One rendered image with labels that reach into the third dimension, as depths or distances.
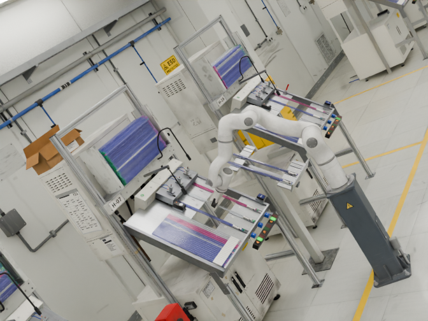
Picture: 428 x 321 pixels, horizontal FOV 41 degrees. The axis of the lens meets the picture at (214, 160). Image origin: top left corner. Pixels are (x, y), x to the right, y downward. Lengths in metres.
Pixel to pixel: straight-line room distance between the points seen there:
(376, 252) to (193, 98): 1.94
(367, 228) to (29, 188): 2.81
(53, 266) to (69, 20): 2.44
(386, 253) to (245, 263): 0.97
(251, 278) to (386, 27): 4.55
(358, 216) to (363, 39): 4.53
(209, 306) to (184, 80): 1.87
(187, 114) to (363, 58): 3.70
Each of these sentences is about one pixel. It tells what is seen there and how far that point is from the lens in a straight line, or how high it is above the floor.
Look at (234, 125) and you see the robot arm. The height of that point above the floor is 1.37.
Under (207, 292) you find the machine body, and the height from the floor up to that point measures 0.55.
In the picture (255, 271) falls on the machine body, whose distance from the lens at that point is 4.11.
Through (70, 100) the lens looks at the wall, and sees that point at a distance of 5.55.
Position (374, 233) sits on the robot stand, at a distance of 3.67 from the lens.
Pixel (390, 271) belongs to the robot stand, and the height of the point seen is 0.06.
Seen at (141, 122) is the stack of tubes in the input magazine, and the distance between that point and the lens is 3.86.
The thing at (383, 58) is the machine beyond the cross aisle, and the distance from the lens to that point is 7.84.
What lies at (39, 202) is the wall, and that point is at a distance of 5.04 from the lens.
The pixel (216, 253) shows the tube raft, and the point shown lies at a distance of 3.48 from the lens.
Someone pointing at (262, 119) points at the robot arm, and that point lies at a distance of 3.46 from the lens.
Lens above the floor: 2.07
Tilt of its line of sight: 14 degrees down
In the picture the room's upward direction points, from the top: 33 degrees counter-clockwise
